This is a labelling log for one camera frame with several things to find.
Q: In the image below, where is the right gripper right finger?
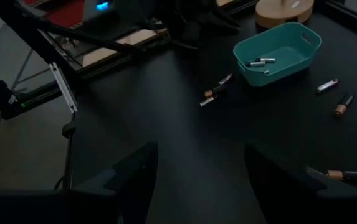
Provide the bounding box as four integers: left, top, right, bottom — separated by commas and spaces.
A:
244, 145, 325, 224

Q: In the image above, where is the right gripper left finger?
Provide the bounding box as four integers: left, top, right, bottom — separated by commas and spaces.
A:
103, 141, 159, 224

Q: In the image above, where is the copper black AA battery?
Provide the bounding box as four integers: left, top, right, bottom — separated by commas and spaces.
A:
333, 93, 356, 118
204, 85, 228, 99
326, 169, 357, 187

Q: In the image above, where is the white shade table lamp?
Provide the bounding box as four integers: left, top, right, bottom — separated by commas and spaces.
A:
255, 0, 315, 29

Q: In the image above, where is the teal plastic bin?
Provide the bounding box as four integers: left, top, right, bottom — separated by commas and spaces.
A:
232, 21, 323, 88

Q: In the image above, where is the white metal bracket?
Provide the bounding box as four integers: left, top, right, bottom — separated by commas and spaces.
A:
49, 62, 79, 113

